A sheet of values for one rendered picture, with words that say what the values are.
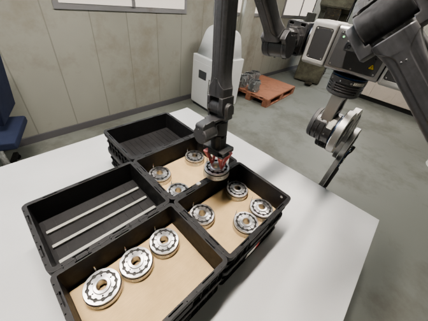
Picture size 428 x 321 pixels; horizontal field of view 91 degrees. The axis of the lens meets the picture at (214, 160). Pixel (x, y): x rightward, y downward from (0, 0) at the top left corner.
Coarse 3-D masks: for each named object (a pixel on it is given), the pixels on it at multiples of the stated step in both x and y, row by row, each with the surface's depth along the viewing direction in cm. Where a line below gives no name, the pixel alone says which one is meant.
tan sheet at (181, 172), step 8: (176, 160) 114; (184, 160) 115; (168, 168) 108; (176, 168) 109; (184, 168) 110; (192, 168) 111; (200, 168) 111; (176, 176) 105; (184, 176) 105; (192, 176) 106; (200, 176) 107; (168, 184) 100; (192, 184) 102
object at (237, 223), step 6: (240, 216) 87; (246, 216) 87; (252, 216) 88; (234, 222) 84; (240, 222) 85; (252, 222) 85; (258, 222) 86; (240, 228) 83; (246, 228) 83; (252, 228) 83
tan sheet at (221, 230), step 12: (252, 192) 103; (216, 204) 94; (228, 204) 95; (240, 204) 96; (216, 216) 89; (228, 216) 90; (216, 228) 85; (228, 228) 86; (228, 240) 82; (240, 240) 82
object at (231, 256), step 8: (248, 168) 101; (272, 184) 94; (192, 192) 85; (280, 192) 91; (176, 200) 81; (288, 200) 88; (280, 208) 84; (272, 216) 81; (264, 224) 77; (256, 232) 74; (216, 240) 70; (248, 240) 72; (224, 248) 68; (240, 248) 69; (232, 256) 67
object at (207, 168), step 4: (208, 160) 88; (216, 160) 89; (204, 164) 86; (208, 164) 86; (228, 164) 87; (204, 168) 84; (208, 168) 84; (224, 168) 85; (228, 168) 85; (208, 172) 82; (212, 172) 83; (216, 172) 83; (220, 172) 83; (224, 172) 83
